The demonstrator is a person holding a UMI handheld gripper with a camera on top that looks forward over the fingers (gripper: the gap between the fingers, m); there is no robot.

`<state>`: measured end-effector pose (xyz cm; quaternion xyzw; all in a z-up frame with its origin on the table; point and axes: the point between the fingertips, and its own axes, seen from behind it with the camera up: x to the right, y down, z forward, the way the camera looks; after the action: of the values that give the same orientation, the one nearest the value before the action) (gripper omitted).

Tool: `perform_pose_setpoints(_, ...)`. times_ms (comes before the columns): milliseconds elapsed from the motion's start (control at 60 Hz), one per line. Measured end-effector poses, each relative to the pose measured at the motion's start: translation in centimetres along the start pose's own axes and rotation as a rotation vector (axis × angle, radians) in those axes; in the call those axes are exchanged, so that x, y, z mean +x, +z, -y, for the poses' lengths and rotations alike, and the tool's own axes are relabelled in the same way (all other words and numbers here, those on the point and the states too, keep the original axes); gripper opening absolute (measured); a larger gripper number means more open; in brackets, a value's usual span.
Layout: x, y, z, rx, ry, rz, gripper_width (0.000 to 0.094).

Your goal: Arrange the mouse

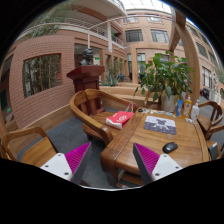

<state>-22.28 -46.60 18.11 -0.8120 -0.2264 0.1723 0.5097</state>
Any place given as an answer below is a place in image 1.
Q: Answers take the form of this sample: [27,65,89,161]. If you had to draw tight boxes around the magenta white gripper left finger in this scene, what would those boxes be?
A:
[41,143,92,185]

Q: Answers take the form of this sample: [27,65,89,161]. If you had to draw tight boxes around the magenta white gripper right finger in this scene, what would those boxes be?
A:
[133,143,182,185]

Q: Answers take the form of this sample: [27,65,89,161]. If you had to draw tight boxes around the black computer mouse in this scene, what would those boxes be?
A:
[162,142,178,154]

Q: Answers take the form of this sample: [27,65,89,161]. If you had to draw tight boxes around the grey patterned mouse pad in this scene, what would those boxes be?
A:
[143,116,176,135]

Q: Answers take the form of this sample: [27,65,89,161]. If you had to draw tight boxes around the wooden chair lower left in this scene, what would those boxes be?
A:
[1,126,58,167]

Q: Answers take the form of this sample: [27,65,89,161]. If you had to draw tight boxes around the wooden chair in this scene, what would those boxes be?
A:
[1,126,58,167]
[197,100,224,160]

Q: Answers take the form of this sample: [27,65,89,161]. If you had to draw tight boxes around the wooden table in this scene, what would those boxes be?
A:
[100,111,210,186]

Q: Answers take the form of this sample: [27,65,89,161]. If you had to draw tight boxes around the wooden armchair behind table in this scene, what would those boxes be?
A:
[70,89,138,145]

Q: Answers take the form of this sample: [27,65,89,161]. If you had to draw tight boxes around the white pump bottle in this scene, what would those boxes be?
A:
[190,102,199,121]

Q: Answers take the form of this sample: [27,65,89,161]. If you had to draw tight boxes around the blue bottle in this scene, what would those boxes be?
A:
[176,99,183,117]

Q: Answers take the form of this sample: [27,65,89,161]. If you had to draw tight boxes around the wooden chair right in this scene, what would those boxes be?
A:
[197,100,224,160]

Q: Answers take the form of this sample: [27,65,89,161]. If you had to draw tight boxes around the yellow orange bottle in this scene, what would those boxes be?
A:
[183,95,192,118]

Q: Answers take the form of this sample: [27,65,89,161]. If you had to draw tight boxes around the green potted plant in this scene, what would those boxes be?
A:
[135,51,194,112]

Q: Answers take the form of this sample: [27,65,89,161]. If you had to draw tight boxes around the small agave plant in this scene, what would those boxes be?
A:
[101,75,120,87]

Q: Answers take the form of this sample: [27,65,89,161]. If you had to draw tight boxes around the dark bronze bust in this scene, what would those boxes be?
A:
[79,48,93,65]

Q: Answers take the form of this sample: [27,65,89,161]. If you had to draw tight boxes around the dark red wooden pedestal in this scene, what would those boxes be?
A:
[67,65,105,92]

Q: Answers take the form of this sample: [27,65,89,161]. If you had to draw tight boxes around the wooden post beam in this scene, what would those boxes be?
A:
[169,8,200,104]

